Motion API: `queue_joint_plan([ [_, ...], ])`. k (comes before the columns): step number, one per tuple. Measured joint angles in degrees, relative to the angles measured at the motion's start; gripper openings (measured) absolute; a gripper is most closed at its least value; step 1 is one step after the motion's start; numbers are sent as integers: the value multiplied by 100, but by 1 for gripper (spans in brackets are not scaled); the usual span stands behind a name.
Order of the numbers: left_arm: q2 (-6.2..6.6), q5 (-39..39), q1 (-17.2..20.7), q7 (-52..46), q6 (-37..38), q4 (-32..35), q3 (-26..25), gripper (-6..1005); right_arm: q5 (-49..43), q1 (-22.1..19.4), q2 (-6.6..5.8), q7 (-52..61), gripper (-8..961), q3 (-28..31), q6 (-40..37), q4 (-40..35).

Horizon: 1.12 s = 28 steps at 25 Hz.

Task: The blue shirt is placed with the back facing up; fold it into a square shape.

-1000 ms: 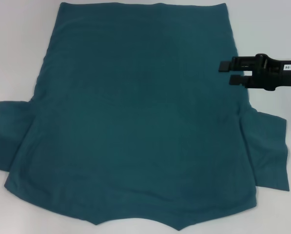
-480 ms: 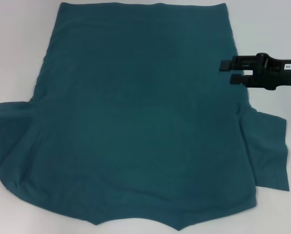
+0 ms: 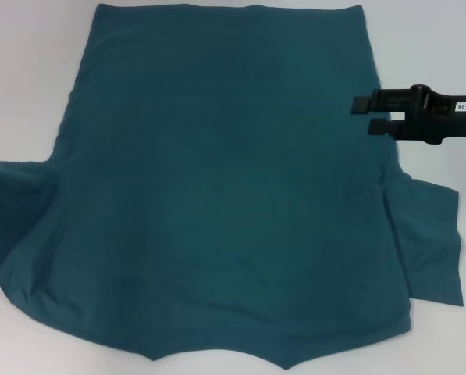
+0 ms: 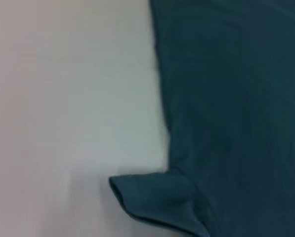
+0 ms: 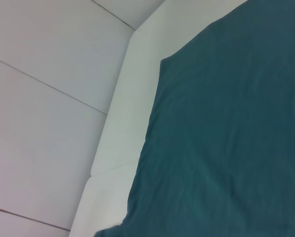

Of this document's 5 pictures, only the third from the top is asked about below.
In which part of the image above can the teal blue shirt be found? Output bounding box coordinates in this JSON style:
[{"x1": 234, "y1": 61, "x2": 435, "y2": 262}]
[{"x1": 0, "y1": 3, "x2": 465, "y2": 370}]

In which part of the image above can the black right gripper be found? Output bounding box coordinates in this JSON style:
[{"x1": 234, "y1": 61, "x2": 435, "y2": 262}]
[{"x1": 350, "y1": 83, "x2": 466, "y2": 146}]

